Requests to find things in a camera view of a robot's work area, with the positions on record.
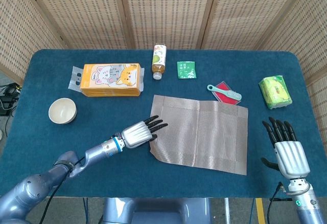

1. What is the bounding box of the right silver-black robot hand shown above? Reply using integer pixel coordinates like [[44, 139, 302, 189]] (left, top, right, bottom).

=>
[[261, 116, 311, 180]]

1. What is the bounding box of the left silver-black robot hand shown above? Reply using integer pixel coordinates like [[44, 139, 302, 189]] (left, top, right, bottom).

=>
[[121, 115, 169, 149]]

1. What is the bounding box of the brown woven placemat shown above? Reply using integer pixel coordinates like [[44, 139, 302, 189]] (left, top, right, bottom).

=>
[[148, 95, 249, 176]]

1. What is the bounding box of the beige round bowl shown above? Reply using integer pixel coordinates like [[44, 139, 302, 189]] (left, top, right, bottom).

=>
[[48, 98, 78, 125]]

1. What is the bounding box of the orange cat-print tissue pack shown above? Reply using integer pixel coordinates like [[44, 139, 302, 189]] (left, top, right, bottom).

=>
[[67, 62, 146, 98]]

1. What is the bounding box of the green pocket tissue pack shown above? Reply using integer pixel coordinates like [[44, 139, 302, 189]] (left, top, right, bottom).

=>
[[259, 75, 293, 110]]

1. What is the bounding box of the blue-grey robot torso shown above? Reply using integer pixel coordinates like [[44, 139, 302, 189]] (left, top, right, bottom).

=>
[[98, 197, 213, 224]]

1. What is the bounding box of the tea bottle with white cap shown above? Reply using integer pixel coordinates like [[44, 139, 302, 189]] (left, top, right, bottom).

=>
[[151, 44, 168, 80]]

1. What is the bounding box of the green sachet packet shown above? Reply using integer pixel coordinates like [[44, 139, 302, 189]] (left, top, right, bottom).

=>
[[176, 61, 198, 79]]

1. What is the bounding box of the mint green brush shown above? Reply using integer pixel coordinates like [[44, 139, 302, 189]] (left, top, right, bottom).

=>
[[207, 84, 242, 102]]

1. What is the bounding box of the metal table leg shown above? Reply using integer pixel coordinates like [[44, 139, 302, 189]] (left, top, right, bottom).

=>
[[223, 197, 231, 224]]

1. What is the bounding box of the red flat ink pad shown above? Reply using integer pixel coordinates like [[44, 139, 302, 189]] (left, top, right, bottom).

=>
[[214, 80, 241, 106]]

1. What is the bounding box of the woven rattan folding screen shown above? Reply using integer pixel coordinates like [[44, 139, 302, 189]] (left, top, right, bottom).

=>
[[0, 0, 327, 132]]

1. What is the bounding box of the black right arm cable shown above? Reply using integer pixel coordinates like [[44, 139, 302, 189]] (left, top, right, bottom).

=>
[[266, 181, 286, 224]]

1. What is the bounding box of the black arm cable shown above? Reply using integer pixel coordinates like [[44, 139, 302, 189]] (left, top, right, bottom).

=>
[[266, 181, 286, 224], [40, 156, 85, 224]]

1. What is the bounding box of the blue hanging cable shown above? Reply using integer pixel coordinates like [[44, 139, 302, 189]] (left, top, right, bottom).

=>
[[249, 197, 257, 224], [82, 197, 89, 224]]

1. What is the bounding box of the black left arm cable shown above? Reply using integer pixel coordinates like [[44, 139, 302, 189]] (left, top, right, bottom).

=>
[[40, 156, 85, 224]]

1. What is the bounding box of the black floor cable bundle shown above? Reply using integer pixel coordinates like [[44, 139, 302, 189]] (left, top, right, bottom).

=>
[[0, 82, 23, 117]]

